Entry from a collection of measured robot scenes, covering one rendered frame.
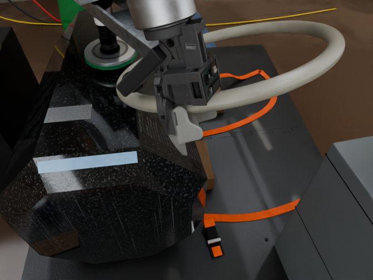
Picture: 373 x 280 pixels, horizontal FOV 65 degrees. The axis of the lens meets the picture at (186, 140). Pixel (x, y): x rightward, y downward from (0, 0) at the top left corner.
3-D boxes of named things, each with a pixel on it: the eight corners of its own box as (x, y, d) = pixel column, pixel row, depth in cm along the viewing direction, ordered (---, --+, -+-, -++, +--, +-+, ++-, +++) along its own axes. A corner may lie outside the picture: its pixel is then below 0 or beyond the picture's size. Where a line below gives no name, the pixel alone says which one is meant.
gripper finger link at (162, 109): (170, 138, 46) (160, 81, 43) (161, 138, 47) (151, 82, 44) (184, 128, 50) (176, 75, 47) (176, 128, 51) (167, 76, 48)
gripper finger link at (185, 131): (203, 164, 47) (195, 108, 44) (171, 161, 49) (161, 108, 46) (210, 156, 49) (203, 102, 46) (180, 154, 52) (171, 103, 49)
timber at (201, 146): (213, 189, 179) (215, 178, 170) (193, 191, 178) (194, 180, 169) (204, 151, 199) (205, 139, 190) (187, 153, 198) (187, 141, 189)
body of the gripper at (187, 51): (206, 111, 43) (187, 25, 37) (157, 111, 47) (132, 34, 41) (223, 88, 48) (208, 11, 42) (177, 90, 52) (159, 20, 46)
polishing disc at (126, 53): (109, 33, 134) (109, 31, 133) (146, 48, 126) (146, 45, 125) (74, 55, 122) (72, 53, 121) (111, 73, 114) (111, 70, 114)
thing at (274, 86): (90, 88, 76) (85, 77, 75) (229, 29, 96) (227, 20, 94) (205, 150, 38) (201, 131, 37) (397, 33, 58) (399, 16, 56)
